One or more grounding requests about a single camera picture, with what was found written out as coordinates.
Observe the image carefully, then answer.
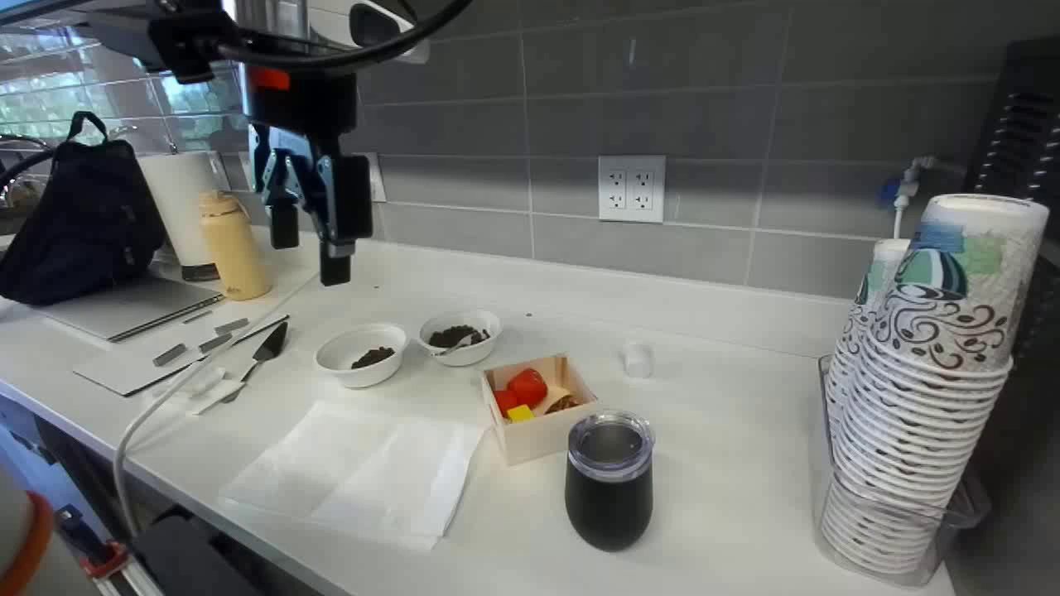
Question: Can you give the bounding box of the clear thermos lid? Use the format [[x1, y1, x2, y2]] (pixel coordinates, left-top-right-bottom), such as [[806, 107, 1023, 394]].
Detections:
[[562, 410, 655, 483]]

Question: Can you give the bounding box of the black head spatula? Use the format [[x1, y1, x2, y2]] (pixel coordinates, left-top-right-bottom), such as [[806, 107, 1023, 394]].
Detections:
[[196, 319, 291, 414]]

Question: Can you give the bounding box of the black bag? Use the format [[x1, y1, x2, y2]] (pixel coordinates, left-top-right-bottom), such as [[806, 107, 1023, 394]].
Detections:
[[0, 109, 168, 310]]

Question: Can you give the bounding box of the black thermos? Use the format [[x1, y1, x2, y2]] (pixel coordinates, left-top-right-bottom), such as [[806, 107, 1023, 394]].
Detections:
[[562, 425, 655, 556]]

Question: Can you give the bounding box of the white paper sheet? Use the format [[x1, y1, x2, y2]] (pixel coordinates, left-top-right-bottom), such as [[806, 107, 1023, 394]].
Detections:
[[73, 308, 291, 399]]

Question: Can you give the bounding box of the white bowl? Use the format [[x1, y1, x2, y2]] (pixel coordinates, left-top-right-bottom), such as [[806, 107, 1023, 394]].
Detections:
[[313, 321, 412, 392], [413, 308, 508, 369]]

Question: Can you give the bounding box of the blue white spray bottle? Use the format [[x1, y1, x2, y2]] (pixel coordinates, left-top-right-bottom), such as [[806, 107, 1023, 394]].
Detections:
[[876, 154, 942, 240]]

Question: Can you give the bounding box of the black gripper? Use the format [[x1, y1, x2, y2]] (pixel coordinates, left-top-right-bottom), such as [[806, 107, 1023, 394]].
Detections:
[[247, 63, 376, 287]]

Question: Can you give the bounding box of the white paper towel roll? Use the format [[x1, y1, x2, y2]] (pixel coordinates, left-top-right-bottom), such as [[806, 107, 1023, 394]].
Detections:
[[137, 150, 225, 281]]

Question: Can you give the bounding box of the brown patterned toy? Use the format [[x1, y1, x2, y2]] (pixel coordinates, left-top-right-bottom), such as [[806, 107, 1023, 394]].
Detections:
[[539, 380, 582, 416]]

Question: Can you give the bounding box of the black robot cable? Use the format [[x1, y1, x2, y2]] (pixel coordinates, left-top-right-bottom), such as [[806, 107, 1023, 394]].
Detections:
[[211, 0, 476, 71]]

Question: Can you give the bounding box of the tall patterned paper cup stack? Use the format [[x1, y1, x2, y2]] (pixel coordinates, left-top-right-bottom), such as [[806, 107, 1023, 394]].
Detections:
[[819, 191, 1054, 581]]

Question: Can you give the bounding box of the white napkin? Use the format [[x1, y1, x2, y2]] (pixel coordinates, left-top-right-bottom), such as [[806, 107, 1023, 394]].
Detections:
[[216, 396, 492, 552]]

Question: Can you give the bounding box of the grey object with orange band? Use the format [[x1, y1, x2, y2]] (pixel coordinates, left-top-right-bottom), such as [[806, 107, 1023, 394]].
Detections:
[[0, 461, 61, 596]]

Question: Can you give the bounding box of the red toy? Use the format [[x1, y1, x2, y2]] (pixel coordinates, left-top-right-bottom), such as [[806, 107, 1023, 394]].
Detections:
[[494, 368, 554, 416]]

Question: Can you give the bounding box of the black wall rack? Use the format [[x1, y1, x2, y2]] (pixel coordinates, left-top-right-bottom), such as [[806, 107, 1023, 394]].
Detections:
[[969, 32, 1060, 229]]

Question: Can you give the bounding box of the white wall outlet with plug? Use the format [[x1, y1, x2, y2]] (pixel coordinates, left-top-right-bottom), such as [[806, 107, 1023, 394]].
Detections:
[[366, 150, 390, 206]]

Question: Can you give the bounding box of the white board with grey strips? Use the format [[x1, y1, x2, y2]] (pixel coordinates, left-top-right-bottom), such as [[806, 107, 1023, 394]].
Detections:
[[39, 269, 230, 350]]

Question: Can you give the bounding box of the small clear cup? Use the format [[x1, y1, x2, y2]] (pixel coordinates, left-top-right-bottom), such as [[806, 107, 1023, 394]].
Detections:
[[620, 337, 660, 378]]

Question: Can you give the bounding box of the dark grounds pile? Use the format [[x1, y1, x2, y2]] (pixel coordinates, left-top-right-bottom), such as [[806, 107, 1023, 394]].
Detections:
[[429, 321, 492, 350], [349, 345, 399, 369]]

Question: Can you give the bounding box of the tan bottle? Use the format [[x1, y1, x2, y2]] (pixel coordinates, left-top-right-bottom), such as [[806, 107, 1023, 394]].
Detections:
[[196, 191, 274, 303]]

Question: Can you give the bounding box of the white power cable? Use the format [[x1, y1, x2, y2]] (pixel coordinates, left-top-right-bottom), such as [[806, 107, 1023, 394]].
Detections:
[[114, 310, 291, 538]]

